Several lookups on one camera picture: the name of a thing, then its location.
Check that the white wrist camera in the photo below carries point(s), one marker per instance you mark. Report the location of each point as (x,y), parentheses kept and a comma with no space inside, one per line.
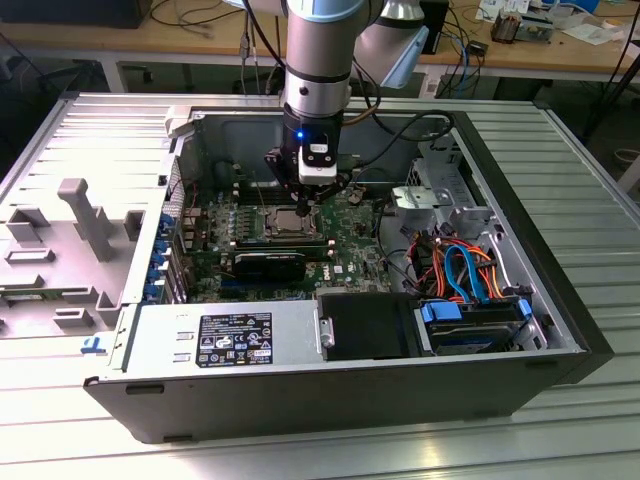
(317,175)

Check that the printed paper sheet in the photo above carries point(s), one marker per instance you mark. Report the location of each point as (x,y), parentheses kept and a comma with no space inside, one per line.
(500,7)

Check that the white paper sheet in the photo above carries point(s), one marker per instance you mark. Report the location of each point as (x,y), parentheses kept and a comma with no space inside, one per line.
(590,32)

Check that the long wooden desk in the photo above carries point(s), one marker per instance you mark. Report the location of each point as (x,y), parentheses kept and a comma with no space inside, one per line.
(150,42)

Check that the black monitor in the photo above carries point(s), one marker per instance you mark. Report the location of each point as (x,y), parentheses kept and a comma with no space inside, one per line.
(75,12)

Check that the black drive bay cover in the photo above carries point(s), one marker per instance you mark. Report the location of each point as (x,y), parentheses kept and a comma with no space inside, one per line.
(365,325)

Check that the silver disk bay cage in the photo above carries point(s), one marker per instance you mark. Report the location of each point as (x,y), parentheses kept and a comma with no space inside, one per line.
(420,197)

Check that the black upright box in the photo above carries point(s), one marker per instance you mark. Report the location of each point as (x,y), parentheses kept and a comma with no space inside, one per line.
(437,25)

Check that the black RAM slot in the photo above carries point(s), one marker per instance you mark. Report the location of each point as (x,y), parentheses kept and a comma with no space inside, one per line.
(280,241)
(250,200)
(280,246)
(250,188)
(250,194)
(250,183)

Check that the small black adapter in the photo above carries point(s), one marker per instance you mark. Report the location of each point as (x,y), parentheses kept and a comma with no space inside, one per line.
(477,47)

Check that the black PC case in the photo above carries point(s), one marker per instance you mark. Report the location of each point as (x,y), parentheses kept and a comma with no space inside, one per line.
(300,400)

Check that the green motherboard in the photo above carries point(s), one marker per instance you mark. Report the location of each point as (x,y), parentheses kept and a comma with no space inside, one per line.
(350,240)

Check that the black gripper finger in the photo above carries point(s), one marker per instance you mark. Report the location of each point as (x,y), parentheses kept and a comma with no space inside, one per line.
(285,167)
(330,189)

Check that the silver power supply unit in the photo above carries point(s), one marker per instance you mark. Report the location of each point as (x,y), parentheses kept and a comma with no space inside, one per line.
(160,345)

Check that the green RAM stick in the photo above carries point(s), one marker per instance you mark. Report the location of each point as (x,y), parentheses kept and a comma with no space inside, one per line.
(22,297)

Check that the metal locking lever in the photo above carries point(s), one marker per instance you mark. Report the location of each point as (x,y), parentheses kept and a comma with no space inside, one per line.
(312,224)
(260,192)

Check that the pale grey case latch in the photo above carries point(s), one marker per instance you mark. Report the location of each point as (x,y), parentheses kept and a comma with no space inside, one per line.
(175,120)

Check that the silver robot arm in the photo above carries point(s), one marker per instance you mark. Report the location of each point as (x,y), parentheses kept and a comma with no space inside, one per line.
(320,50)

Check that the hard disk in blue carrier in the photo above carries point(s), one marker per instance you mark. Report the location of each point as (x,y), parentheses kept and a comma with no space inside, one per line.
(465,335)

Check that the grey parts rack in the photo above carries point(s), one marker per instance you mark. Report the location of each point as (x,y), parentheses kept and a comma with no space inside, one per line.
(85,220)

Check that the grey electronics device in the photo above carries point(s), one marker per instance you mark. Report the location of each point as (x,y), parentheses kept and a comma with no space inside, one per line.
(537,30)

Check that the CPU socket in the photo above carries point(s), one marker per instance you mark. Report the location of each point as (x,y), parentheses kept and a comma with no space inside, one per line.
(316,235)

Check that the blue expansion slot clip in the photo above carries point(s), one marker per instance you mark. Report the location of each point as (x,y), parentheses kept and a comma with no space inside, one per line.
(160,270)
(161,250)
(168,223)
(154,292)

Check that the silver topped CPU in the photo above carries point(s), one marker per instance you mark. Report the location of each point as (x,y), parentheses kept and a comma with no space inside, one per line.
(287,222)

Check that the black graphics card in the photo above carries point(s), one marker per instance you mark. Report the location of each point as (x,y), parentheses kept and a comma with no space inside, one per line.
(270,267)

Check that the copper coil device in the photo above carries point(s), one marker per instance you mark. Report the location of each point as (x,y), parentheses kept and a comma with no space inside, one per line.
(505,27)

